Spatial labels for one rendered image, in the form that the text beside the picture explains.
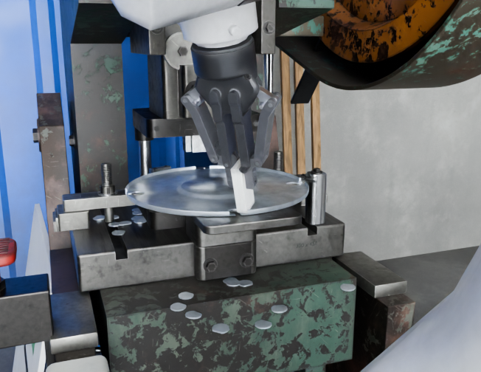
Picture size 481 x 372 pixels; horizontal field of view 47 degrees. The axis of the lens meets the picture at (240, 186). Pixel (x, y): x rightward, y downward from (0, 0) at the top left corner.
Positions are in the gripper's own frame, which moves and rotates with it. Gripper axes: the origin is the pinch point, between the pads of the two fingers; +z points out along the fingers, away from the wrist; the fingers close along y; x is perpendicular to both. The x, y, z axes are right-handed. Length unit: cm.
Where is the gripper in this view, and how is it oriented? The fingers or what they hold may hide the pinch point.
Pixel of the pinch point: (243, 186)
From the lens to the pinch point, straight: 74.6
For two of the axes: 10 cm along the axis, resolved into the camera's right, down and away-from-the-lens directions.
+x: 3.8, -5.3, 7.6
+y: 9.2, 1.0, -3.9
